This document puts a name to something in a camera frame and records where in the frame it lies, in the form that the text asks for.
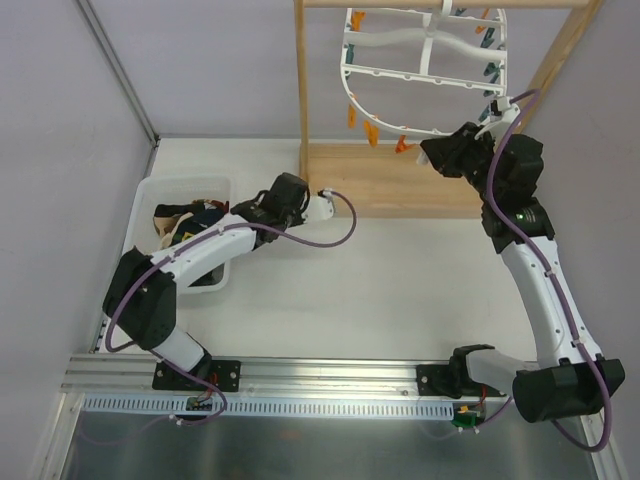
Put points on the wooden hanger stand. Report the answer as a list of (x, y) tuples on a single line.
[(384, 184)]

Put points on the pile of dark socks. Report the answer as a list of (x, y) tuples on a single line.
[(165, 213)]

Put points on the navy santa sock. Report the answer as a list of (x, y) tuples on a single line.
[(185, 230)]

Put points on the orange clothespin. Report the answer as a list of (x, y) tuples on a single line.
[(351, 117), (371, 132), (403, 145)]

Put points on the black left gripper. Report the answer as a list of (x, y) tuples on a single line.
[(245, 211)]

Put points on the white slotted cable duct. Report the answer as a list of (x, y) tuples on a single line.
[(281, 407)]

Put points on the white plastic clip hanger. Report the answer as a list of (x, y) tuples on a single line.
[(473, 38)]

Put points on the orange clothespin middle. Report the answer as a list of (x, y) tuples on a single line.
[(371, 132)]

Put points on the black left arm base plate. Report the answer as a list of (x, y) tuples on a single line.
[(224, 374)]

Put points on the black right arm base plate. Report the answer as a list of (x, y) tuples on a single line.
[(444, 380)]

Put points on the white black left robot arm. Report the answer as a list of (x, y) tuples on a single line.
[(142, 296)]

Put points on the beige brown sock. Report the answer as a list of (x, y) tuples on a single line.
[(167, 227)]

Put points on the orange clothespin upper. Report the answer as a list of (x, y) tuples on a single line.
[(351, 117)]

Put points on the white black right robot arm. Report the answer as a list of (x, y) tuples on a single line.
[(570, 376)]

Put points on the white perforated plastic basket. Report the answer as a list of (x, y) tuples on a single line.
[(173, 190)]

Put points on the aluminium mounting rail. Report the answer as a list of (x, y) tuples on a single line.
[(260, 377)]

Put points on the orange clothespin lower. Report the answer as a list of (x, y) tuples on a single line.
[(403, 145)]

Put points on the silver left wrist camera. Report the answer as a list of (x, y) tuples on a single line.
[(319, 207)]

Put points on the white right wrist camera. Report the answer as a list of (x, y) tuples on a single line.
[(503, 114)]

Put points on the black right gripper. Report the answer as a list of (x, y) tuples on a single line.
[(451, 155)]

